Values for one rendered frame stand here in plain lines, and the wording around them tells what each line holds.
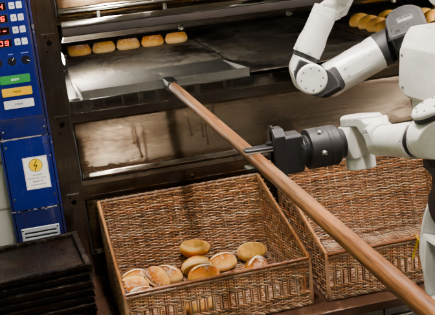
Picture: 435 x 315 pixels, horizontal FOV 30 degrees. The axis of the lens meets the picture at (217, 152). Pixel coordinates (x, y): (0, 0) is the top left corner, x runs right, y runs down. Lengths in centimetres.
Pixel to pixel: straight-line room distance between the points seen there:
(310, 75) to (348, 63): 11
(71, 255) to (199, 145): 57
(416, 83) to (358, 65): 20
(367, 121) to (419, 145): 18
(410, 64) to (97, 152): 112
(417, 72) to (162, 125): 102
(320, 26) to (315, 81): 14
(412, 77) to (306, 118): 87
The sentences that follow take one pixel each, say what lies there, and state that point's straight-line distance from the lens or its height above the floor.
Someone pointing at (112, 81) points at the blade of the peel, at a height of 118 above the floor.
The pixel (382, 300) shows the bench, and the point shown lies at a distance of 244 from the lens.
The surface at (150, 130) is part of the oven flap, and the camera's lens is 265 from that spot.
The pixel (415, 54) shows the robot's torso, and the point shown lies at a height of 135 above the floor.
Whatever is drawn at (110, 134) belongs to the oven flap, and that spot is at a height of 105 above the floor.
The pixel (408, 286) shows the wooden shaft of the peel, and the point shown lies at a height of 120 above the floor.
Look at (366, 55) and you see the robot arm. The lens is 208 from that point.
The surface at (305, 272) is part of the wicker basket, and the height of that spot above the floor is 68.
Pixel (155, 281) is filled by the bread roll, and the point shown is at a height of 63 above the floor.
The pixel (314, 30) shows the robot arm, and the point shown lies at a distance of 207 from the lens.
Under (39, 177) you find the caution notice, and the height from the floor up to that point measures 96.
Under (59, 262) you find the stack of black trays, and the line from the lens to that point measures 241.
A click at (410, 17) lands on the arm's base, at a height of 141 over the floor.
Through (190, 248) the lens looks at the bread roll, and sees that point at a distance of 262.
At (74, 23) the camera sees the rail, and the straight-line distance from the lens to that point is 241.
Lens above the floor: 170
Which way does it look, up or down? 16 degrees down
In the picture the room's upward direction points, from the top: 6 degrees counter-clockwise
